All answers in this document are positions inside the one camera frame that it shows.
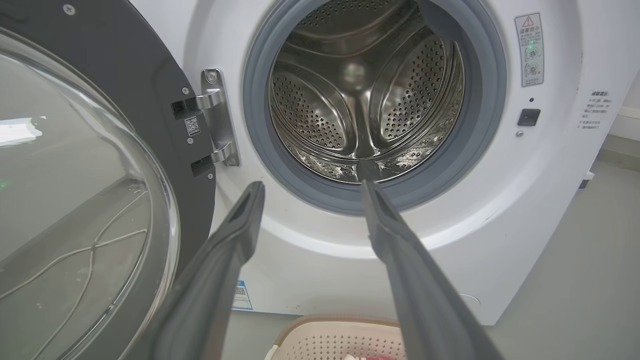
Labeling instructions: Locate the cream plastic laundry basket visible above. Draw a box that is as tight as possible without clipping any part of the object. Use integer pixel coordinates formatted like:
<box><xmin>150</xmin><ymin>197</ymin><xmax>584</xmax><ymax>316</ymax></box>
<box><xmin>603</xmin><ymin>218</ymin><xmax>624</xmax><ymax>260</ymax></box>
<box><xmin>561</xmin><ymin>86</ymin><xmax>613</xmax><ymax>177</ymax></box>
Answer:
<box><xmin>264</xmin><ymin>314</ymin><xmax>407</xmax><ymax>360</ymax></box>

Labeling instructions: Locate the white wall baseboard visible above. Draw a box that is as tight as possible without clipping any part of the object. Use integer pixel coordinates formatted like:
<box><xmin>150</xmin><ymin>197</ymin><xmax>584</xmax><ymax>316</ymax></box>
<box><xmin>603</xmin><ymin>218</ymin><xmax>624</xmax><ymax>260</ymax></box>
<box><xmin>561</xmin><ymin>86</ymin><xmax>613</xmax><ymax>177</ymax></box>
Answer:
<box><xmin>609</xmin><ymin>106</ymin><xmax>640</xmax><ymax>142</ymax></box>

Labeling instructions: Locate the small white text label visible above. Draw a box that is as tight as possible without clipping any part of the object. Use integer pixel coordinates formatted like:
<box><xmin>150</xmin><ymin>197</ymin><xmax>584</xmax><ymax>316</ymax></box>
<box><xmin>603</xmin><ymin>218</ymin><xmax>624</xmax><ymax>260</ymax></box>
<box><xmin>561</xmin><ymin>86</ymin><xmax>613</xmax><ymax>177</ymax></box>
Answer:
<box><xmin>580</xmin><ymin>89</ymin><xmax>611</xmax><ymax>131</ymax></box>

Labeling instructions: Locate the black door latch socket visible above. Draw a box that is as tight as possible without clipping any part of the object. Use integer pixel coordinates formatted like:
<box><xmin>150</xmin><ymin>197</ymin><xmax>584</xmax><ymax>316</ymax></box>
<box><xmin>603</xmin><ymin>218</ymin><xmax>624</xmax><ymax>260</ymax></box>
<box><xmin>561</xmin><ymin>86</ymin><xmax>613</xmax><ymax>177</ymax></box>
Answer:
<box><xmin>517</xmin><ymin>108</ymin><xmax>542</xmax><ymax>127</ymax></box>

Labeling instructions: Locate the stainless steel washing machine drum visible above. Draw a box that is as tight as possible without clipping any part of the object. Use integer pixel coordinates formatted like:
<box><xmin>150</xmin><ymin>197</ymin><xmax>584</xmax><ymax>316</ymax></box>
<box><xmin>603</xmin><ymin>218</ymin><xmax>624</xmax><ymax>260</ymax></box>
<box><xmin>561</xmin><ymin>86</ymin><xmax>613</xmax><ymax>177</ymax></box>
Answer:
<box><xmin>268</xmin><ymin>0</ymin><xmax>466</xmax><ymax>184</ymax></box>

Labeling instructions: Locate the silver door hinge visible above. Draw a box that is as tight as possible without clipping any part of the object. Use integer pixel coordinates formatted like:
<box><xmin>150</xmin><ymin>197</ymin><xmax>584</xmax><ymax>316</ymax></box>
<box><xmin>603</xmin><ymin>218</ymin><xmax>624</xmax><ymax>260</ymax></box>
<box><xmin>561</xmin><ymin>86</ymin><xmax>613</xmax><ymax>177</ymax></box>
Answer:
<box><xmin>171</xmin><ymin>68</ymin><xmax>241</xmax><ymax>177</ymax></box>

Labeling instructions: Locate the grey rubber door gasket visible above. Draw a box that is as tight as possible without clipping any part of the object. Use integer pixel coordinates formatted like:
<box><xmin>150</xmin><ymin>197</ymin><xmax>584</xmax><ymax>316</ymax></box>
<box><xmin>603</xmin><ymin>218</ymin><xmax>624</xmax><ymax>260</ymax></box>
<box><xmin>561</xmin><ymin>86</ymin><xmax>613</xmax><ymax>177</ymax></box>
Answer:
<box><xmin>242</xmin><ymin>0</ymin><xmax>507</xmax><ymax>217</ymax></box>

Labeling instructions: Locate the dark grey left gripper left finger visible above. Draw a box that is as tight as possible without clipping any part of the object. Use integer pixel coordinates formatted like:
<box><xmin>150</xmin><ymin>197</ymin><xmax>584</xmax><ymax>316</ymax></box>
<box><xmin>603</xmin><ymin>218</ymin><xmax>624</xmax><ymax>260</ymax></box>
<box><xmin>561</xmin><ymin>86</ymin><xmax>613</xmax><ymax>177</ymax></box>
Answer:
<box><xmin>125</xmin><ymin>181</ymin><xmax>266</xmax><ymax>360</ymax></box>

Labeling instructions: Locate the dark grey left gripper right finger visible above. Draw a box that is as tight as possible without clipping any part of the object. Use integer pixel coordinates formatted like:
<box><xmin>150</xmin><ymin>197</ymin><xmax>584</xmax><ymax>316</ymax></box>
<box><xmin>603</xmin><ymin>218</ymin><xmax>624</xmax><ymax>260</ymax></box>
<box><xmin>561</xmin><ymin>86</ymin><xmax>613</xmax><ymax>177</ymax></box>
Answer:
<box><xmin>361</xmin><ymin>180</ymin><xmax>503</xmax><ymax>360</ymax></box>

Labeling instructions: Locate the grey warning sticker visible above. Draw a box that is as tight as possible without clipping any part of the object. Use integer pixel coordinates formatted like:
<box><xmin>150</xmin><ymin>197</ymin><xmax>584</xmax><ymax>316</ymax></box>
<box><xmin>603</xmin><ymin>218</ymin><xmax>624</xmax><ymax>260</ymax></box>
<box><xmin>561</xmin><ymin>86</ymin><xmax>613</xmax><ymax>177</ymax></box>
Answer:
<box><xmin>514</xmin><ymin>12</ymin><xmax>545</xmax><ymax>88</ymax></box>

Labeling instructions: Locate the black washer door with glass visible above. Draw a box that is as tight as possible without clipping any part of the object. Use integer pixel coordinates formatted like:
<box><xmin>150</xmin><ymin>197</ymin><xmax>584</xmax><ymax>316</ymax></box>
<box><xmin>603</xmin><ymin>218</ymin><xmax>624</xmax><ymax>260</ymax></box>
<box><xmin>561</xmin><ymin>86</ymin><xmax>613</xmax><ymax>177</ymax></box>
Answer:
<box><xmin>0</xmin><ymin>0</ymin><xmax>217</xmax><ymax>360</ymax></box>

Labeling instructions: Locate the white front-load washing machine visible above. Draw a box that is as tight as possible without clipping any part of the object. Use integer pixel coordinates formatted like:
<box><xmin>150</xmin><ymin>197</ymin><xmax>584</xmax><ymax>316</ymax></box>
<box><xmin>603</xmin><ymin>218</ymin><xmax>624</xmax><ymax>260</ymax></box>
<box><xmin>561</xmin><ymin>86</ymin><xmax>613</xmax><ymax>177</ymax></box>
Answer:
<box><xmin>127</xmin><ymin>0</ymin><xmax>640</xmax><ymax>326</ymax></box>

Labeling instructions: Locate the blue energy sticker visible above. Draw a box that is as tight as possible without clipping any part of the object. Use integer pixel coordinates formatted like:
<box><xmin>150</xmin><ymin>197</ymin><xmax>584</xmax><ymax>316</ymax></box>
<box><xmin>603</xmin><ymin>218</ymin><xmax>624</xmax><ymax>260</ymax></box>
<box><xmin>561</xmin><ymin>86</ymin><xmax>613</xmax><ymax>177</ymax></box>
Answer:
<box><xmin>231</xmin><ymin>280</ymin><xmax>254</xmax><ymax>312</ymax></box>

